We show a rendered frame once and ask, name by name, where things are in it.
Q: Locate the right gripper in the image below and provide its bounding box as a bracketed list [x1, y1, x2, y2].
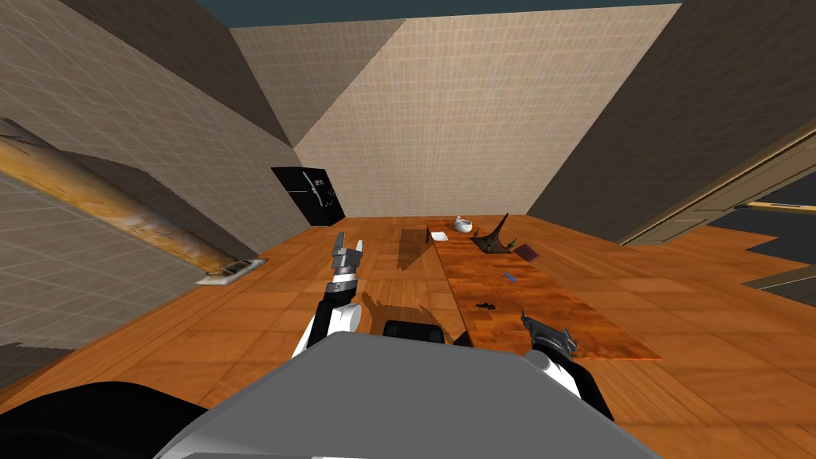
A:
[520, 309, 579, 359]

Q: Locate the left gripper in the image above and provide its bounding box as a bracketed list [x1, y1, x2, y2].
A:
[330, 232, 364, 277]

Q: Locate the long wooden table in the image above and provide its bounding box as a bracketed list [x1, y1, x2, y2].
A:
[424, 215, 663, 363]

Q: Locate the black refrigerator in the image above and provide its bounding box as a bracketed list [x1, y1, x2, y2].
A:
[270, 166, 347, 228]

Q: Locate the dark spiky object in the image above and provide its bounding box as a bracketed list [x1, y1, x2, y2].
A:
[471, 213, 518, 256]

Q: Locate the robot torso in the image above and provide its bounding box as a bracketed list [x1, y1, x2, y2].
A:
[151, 321, 665, 459]

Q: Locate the wooden topped counter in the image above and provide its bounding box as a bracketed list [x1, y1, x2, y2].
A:
[0, 117, 269, 287]

